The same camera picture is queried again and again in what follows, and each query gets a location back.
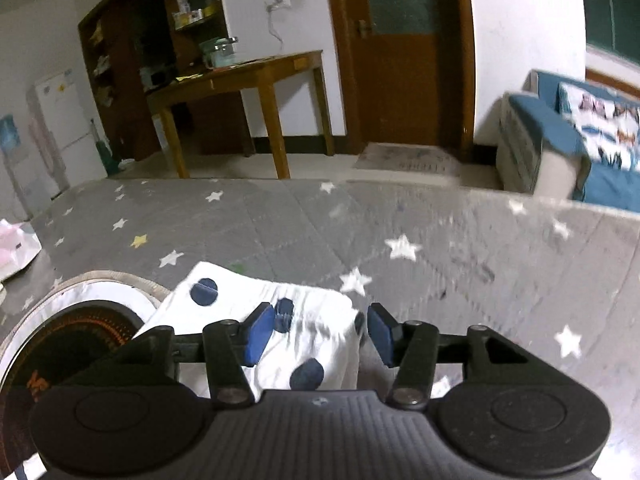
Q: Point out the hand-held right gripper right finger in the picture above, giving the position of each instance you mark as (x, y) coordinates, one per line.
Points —
(382, 332)

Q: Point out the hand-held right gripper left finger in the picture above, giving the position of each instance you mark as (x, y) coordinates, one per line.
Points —
(260, 335)

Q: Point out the white polka dot garment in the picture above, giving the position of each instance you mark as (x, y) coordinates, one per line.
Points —
(310, 310)

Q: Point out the grey star-print table cover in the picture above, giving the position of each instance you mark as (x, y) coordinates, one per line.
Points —
(425, 285)

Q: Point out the grey door mat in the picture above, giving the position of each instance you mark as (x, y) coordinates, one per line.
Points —
(405, 160)

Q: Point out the round black built-in cooktop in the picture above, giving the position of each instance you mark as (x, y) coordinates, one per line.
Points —
(75, 325)

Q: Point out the green broom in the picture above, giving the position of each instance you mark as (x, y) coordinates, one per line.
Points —
(105, 155)

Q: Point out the brown wooden door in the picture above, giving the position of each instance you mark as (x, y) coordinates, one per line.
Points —
(400, 85)

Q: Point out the pink white plastic bag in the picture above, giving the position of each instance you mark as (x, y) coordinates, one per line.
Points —
(15, 250)

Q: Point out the wooden side table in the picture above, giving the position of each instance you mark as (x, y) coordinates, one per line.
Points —
(250, 72)

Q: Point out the yellow paper sheet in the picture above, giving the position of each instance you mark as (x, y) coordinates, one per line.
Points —
(188, 77)

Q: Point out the blue sofa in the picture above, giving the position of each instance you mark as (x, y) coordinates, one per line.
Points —
(615, 185)

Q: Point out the white countertop appliance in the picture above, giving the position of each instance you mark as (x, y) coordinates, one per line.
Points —
(157, 78)

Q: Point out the glass jar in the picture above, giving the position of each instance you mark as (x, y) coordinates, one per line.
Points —
(220, 54)

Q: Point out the white refrigerator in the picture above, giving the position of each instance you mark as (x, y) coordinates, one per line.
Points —
(65, 125)

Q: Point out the dark wooden shelf cabinet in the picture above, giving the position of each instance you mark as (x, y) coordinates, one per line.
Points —
(125, 60)

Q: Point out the butterfly print cushion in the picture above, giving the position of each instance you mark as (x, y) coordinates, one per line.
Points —
(600, 115)

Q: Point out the dark window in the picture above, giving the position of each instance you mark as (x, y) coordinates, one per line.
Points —
(615, 5)

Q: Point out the white wall socket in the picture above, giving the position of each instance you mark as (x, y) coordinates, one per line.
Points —
(278, 2)

